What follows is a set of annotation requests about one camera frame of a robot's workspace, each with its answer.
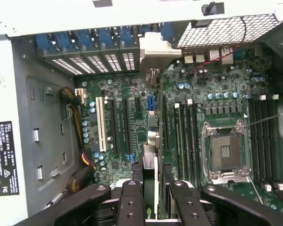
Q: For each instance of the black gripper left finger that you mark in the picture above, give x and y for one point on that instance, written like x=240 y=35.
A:
x=129 y=207

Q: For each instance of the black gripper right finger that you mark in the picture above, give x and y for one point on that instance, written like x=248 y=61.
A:
x=186 y=207

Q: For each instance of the metal socket cover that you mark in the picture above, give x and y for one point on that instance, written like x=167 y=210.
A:
x=228 y=179

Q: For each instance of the black RAM slot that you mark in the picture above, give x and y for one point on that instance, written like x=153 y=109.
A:
x=252 y=146
x=266 y=146
x=190 y=141
x=197 y=141
x=273 y=146
x=259 y=146
x=184 y=141
x=177 y=141

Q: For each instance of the CPU socket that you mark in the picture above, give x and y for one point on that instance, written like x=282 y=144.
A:
x=226 y=150

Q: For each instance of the long black expansion slot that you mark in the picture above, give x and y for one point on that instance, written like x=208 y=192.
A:
x=113 y=124
x=127 y=124
x=165 y=122

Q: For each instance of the white expansion slot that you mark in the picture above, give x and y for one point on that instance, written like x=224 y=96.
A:
x=101 y=124

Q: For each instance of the short black expansion slot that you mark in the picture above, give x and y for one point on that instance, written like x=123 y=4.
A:
x=138 y=104

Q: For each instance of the blue expansion slot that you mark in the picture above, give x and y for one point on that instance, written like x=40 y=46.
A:
x=151 y=103

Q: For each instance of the grey power supply unit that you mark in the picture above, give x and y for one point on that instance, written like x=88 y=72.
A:
x=49 y=131

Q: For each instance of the thin metal locking lever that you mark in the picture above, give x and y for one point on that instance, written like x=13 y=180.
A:
x=264 y=120

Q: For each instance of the white power connector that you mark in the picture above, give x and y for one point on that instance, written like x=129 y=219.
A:
x=81 y=96

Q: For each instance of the green motherboard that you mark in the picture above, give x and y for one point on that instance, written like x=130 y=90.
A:
x=202 y=80

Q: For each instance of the perforated black slot cover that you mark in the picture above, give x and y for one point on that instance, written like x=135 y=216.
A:
x=97 y=63
x=128 y=61
x=112 y=62
x=85 y=64
x=66 y=67

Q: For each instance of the blue card retention clip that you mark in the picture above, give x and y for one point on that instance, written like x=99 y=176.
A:
x=44 y=41
x=105 y=37
x=62 y=40
x=146 y=28
x=84 y=38
x=126 y=35
x=167 y=31

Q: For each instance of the open dark PC case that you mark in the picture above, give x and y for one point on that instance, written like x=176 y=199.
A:
x=61 y=21

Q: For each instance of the black case knob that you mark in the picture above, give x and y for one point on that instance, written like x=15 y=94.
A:
x=212 y=9

